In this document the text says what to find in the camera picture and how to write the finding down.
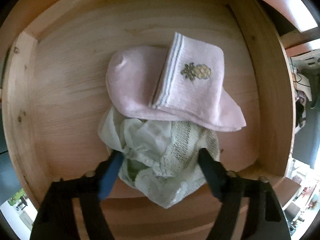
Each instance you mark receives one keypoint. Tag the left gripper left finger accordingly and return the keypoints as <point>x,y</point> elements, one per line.
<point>56,219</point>

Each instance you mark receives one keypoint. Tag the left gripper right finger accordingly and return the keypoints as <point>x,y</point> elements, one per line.
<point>265,218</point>

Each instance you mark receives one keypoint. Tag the wooden drawer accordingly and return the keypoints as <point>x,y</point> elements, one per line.
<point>54,89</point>

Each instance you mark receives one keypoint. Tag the mint green cloth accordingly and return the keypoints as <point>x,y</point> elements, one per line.
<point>160,157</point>

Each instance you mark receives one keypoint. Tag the colourful toy pile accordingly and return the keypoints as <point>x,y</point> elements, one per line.
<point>302,95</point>

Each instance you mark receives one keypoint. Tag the pink pineapple sock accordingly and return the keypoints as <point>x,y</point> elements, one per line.
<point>181,83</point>

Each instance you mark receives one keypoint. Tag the wooden nightstand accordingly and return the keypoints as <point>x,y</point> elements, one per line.
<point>305,19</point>

